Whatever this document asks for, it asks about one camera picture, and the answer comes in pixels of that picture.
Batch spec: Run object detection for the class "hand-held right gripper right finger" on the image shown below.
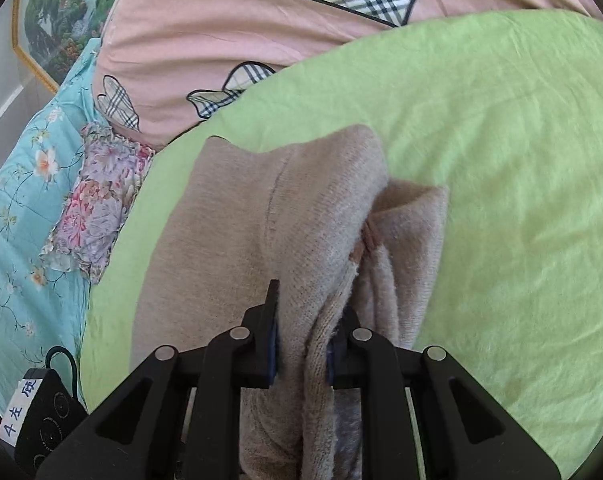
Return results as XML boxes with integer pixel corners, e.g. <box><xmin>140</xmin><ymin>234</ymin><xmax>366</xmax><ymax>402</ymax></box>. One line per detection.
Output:
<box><xmin>326</xmin><ymin>305</ymin><xmax>562</xmax><ymax>480</ymax></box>

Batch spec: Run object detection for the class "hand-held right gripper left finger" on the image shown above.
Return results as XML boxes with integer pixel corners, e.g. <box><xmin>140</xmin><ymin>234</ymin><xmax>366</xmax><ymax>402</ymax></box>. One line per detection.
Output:
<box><xmin>34</xmin><ymin>280</ymin><xmax>282</xmax><ymax>480</ymax></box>

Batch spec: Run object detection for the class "beige knit sweater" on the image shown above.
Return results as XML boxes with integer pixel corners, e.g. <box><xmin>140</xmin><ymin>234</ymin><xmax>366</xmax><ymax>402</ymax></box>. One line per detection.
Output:
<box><xmin>131</xmin><ymin>125</ymin><xmax>449</xmax><ymax>480</ymax></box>

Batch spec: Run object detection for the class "turquoise floral quilt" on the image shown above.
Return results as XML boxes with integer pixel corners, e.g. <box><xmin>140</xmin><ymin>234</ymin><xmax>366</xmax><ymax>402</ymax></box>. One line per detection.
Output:
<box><xmin>0</xmin><ymin>37</ymin><xmax>112</xmax><ymax>411</ymax></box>

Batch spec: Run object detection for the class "floral purple pink cloth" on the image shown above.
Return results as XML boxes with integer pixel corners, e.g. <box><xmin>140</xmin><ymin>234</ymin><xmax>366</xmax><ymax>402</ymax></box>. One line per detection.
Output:
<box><xmin>38</xmin><ymin>122</ymin><xmax>157</xmax><ymax>283</ymax></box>

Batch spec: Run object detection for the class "green bed sheet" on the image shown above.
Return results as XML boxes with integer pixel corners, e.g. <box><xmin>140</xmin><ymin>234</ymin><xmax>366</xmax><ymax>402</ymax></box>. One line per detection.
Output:
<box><xmin>78</xmin><ymin>10</ymin><xmax>603</xmax><ymax>480</ymax></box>

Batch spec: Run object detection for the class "pink quilt with plaid hearts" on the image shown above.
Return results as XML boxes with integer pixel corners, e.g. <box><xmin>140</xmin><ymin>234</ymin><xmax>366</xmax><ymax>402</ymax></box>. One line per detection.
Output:
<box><xmin>94</xmin><ymin>0</ymin><xmax>603</xmax><ymax>148</ymax></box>

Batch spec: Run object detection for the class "framed landscape painting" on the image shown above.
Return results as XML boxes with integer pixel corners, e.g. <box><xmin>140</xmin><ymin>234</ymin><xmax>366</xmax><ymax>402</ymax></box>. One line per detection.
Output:
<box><xmin>11</xmin><ymin>0</ymin><xmax>142</xmax><ymax>93</ymax></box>

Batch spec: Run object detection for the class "black cable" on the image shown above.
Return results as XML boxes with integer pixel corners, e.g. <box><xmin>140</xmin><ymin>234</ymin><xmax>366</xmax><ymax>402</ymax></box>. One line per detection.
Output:
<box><xmin>44</xmin><ymin>346</ymin><xmax>78</xmax><ymax>398</ymax></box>

